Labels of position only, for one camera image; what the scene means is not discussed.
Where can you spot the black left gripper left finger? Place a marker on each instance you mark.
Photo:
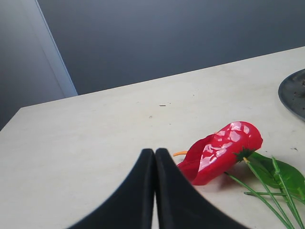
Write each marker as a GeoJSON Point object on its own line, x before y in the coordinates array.
{"type": "Point", "coordinates": [131, 204]}

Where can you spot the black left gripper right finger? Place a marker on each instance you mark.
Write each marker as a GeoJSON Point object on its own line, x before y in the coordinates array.
{"type": "Point", "coordinates": [179, 205]}

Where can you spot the artificial red anthurium plant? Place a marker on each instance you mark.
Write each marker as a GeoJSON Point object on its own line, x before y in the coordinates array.
{"type": "Point", "coordinates": [238, 142]}

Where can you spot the round steel plate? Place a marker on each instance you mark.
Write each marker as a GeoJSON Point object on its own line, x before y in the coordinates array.
{"type": "Point", "coordinates": [291, 93]}

